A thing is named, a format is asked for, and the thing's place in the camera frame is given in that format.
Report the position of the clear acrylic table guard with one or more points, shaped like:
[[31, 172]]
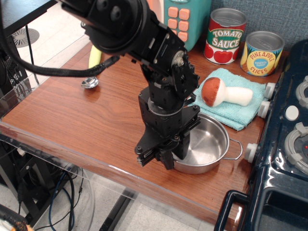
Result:
[[98, 130]]

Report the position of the light blue folded cloth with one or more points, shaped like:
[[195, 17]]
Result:
[[230, 114]]

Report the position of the plush brown-capped mushroom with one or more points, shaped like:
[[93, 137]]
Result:
[[214, 92]]

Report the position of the pineapple slices can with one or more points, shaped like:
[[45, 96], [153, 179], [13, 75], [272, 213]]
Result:
[[262, 52]]

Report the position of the silver two-handled metal bowl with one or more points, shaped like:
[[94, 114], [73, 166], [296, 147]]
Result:
[[209, 144]]

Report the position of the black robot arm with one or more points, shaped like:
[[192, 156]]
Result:
[[130, 28]]

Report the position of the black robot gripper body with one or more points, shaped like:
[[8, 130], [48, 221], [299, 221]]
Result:
[[162, 128]]

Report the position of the black desk at left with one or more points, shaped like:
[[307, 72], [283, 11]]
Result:
[[16, 14]]

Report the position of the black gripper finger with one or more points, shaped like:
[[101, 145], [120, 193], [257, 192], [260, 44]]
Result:
[[165, 156], [182, 148]]

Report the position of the dark blue toy stove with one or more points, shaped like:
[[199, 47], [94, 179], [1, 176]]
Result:
[[277, 199]]

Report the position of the spoon with yellow-green handle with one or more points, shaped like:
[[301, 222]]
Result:
[[95, 59]]

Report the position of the black table leg base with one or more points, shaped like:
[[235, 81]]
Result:
[[117, 211]]

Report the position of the tomato sauce can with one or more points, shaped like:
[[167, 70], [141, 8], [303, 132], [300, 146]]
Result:
[[224, 36]]

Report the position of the toy microwave cream and teal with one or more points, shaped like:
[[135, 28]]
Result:
[[188, 19]]

